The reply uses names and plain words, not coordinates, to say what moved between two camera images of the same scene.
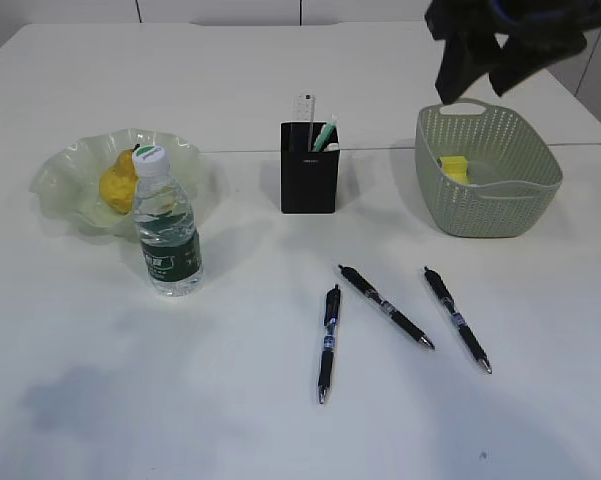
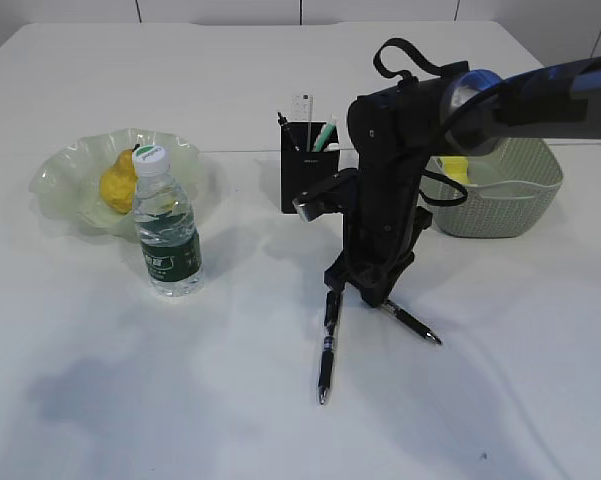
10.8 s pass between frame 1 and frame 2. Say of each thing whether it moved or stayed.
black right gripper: moved
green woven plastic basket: stayed
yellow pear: stayed
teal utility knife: stayed
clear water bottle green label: stayed
